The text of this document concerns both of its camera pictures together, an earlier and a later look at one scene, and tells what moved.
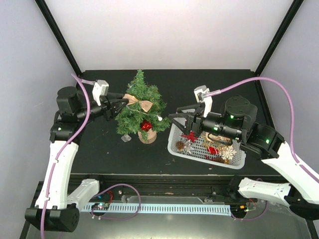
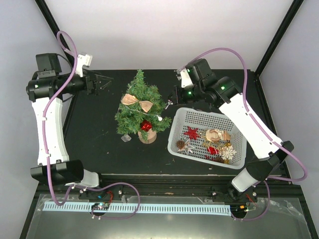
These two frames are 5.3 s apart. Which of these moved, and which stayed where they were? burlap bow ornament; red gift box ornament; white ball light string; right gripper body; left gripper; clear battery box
Moved: left gripper; right gripper body
Stayed: clear battery box; white ball light string; burlap bow ornament; red gift box ornament
